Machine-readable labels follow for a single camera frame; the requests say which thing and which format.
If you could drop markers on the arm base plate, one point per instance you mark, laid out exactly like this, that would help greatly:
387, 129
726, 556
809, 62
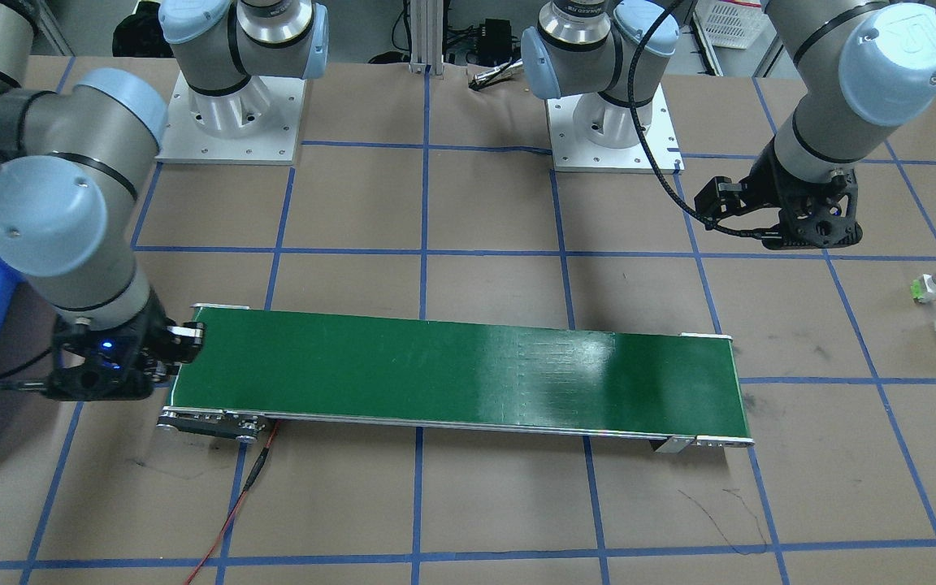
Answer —
616, 130
256, 125

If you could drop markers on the green push button switch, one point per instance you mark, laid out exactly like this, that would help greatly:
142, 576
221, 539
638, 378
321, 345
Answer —
923, 289

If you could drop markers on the aluminium frame post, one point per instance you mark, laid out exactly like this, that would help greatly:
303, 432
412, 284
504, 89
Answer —
427, 35

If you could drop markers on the green conveyor belt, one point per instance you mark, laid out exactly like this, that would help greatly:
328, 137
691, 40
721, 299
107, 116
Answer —
258, 366

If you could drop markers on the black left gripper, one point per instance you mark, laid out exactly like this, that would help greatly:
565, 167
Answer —
763, 189

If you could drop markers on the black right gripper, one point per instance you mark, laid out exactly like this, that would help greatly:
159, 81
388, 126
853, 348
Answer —
154, 336

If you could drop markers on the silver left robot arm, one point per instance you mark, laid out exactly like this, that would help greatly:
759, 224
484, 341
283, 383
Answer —
869, 67

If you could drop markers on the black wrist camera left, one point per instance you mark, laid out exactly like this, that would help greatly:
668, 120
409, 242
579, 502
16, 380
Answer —
720, 199

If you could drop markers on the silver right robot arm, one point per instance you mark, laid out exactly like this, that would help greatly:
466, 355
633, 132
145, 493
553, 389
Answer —
72, 166

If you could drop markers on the white plastic basket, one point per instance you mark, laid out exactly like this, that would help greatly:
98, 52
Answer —
732, 24

